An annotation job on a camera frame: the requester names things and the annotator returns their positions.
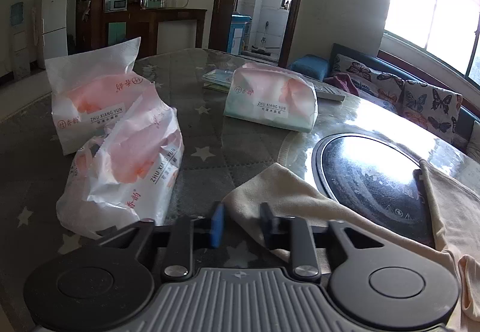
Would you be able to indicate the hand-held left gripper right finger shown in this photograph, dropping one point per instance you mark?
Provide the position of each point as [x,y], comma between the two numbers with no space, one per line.
[268,221]

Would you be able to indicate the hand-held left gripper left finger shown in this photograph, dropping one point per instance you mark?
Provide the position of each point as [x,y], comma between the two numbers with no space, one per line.
[217,223]

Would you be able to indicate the cream garment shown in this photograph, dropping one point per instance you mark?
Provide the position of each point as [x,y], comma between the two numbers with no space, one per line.
[300,197]

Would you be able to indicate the pink white tissue pack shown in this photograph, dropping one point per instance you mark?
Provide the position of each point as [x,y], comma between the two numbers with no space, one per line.
[86,92]
[127,167]
[270,99]

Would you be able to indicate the round black induction cooktop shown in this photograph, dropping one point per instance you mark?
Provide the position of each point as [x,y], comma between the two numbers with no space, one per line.
[367,174]

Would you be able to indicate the white remote control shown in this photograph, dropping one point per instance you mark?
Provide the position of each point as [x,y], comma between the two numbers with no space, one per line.
[330,92]

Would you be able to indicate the green flat packet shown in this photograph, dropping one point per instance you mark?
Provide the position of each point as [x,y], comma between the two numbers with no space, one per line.
[217,78]

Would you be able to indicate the pink cloth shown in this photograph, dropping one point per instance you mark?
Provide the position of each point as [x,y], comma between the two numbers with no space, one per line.
[343,81]

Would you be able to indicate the blue sofa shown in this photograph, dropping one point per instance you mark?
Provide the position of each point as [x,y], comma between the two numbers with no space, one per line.
[307,66]

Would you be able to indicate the butterfly print cushion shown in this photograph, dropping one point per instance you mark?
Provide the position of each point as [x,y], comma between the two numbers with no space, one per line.
[360,71]
[427,103]

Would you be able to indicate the mop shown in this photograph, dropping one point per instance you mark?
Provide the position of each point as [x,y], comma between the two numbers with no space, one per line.
[262,43]

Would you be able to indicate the blue white cabinet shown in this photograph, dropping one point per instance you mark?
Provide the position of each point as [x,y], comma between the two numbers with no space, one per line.
[240,32]

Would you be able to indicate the peach cloth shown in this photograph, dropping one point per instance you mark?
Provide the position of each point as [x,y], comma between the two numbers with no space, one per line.
[470,287]

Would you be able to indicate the dark wooden sideboard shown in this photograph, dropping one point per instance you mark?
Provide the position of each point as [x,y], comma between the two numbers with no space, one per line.
[168,13]

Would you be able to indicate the microwave oven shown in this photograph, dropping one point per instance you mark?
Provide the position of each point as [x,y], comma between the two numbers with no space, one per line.
[118,4]

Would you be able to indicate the white refrigerator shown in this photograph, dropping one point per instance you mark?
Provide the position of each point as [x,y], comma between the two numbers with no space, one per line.
[52,17]

